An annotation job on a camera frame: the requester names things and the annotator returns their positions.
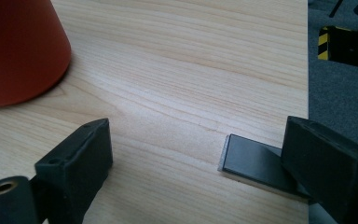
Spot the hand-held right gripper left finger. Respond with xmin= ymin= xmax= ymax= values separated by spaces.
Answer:
xmin=34 ymin=118 xmax=114 ymax=224

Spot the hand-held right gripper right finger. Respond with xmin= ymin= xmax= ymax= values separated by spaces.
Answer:
xmin=280 ymin=115 xmax=358 ymax=224

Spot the flat dark grey plate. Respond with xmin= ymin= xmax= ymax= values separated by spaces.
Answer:
xmin=217 ymin=133 xmax=311 ymax=200

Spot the black stand with yellow-black stripes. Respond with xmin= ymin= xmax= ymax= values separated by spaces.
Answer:
xmin=317 ymin=0 xmax=358 ymax=72

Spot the orange cone-shaped object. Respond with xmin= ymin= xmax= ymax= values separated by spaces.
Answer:
xmin=0 ymin=0 xmax=73 ymax=109

